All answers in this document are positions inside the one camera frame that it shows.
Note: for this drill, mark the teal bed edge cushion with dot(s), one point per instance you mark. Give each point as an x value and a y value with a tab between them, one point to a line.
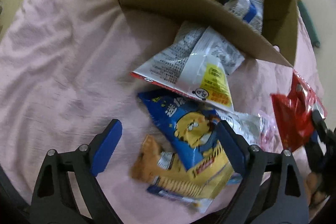
315	42

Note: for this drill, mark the blue yellow bear snack bag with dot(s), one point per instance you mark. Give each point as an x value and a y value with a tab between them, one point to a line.
190	128

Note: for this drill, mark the pink bed duvet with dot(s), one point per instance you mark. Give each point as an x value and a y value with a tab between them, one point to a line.
66	73

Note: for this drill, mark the red snack bag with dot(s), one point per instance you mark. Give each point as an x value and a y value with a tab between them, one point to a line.
293	113

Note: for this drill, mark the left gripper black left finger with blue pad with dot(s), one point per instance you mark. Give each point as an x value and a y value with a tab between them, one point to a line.
53	200

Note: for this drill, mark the white yellow-label snack bag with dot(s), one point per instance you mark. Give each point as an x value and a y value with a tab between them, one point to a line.
196	66

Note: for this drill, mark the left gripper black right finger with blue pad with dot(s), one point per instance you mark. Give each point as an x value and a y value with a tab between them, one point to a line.
271	190

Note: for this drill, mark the white barcode snack packet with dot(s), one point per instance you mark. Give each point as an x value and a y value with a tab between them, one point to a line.
257	129

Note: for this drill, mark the orange yellow cracker bag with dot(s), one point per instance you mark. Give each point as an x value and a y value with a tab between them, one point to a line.
167	177

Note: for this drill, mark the blue white snack bag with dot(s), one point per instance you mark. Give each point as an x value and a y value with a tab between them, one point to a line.
250	11

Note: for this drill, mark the person's right hand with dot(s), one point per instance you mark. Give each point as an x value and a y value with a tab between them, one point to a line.
315	192

